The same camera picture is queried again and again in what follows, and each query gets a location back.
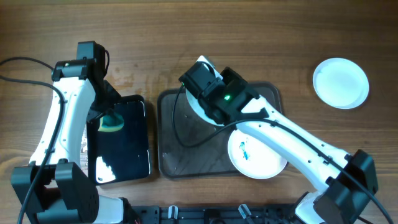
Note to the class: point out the white plate stained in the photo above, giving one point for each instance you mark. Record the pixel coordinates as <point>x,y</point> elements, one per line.
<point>253,158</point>
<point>193,102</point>

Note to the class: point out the white plate front stained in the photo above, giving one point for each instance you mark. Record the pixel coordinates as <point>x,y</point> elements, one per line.
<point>253,158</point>

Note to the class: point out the dark brown serving tray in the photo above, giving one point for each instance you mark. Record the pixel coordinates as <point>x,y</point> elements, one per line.
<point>178,162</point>

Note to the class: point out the green yellow sponge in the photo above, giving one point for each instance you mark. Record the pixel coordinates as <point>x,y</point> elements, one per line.
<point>111,123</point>

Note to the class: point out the black water tray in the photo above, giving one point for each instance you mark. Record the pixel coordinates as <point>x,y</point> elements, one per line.
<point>124,154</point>

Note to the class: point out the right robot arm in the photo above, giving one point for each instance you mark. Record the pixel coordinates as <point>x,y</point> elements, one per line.
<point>344,184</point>

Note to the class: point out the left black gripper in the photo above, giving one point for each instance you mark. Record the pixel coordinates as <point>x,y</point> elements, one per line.
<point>114,96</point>

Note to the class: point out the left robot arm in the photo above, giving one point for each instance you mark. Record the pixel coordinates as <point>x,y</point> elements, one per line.
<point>53,188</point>

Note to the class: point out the white plate back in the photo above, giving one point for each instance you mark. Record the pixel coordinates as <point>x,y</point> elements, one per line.
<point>341,83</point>

